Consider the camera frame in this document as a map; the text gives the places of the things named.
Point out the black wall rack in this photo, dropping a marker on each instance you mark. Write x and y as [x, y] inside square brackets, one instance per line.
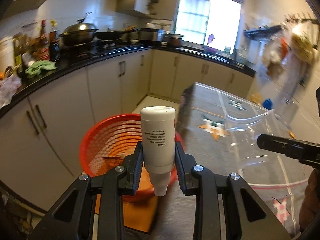
[262, 32]

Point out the black kitchen countertop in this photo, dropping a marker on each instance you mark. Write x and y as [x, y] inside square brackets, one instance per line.
[75, 63]

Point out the white plastic bag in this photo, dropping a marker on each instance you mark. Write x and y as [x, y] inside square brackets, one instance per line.
[8, 90]

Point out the red label sauce bottle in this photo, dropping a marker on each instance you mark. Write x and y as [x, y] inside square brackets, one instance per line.
[43, 45]

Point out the beige wall cabinet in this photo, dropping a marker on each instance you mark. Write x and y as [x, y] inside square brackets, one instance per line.
[150, 0]

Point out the beige kitchen cabinets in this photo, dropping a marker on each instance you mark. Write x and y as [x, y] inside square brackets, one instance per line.
[100, 92]

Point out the kitchen window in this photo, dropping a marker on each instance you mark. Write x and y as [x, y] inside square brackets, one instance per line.
[195, 17]

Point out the orange stool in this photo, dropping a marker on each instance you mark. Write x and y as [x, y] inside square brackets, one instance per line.
[140, 212]

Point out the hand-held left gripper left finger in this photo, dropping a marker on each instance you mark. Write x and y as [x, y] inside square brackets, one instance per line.
[138, 160]

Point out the dark cooking pot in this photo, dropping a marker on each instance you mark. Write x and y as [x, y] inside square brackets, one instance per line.
[174, 40]

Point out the red plastic basket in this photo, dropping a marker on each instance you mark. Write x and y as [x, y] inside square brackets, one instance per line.
[110, 135]

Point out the black wall hook rail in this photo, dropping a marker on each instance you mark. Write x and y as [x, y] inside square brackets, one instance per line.
[302, 19]

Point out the green cloth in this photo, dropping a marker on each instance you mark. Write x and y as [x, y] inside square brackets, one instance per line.
[40, 68]

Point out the clear plastic packaging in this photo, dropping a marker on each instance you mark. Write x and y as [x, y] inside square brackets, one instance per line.
[250, 140]

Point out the person's right forearm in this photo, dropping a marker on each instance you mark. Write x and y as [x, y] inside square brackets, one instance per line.
[311, 200]

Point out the pink plastic bag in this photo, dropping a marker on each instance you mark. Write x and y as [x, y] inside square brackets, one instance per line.
[211, 39]

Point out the lidded steel wok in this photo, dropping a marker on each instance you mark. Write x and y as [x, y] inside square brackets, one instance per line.
[78, 33]

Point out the black wok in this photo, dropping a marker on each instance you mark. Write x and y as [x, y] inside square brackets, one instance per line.
[110, 34]

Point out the blue plastic bag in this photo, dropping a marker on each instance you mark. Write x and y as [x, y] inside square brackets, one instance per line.
[268, 104]

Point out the black gas stove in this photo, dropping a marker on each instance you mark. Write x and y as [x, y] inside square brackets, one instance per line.
[100, 47]

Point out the white spray bottle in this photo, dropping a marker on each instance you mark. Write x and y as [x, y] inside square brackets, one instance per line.
[157, 142]

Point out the steel rice cooker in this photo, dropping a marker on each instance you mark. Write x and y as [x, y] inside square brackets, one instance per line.
[150, 33]

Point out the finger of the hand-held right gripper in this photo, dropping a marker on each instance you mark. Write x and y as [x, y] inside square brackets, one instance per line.
[280, 143]

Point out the hanging white plastic bags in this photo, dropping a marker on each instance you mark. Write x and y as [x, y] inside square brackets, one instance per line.
[275, 57]

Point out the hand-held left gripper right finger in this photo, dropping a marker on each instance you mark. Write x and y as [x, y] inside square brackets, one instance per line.
[180, 162]

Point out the yellow plastic bag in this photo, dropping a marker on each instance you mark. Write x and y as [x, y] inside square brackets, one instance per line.
[256, 99]

